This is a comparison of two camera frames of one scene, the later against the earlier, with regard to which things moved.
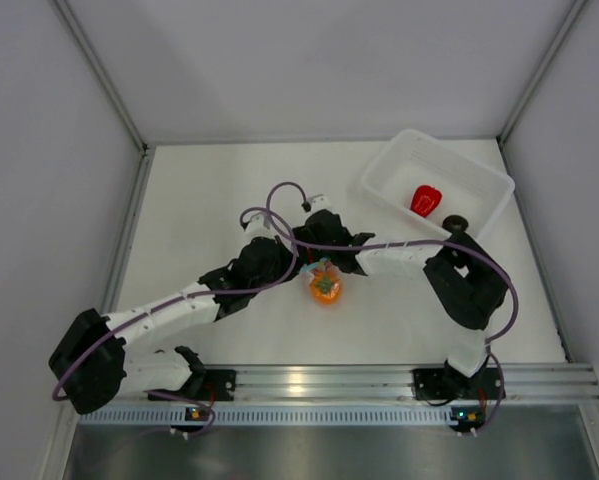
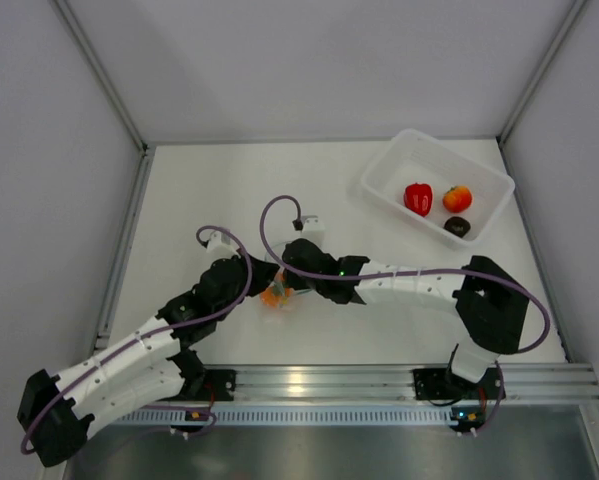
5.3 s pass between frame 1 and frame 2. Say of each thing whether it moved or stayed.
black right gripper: moved
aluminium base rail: stayed
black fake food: stayed
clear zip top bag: moved
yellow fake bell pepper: moved
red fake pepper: moved
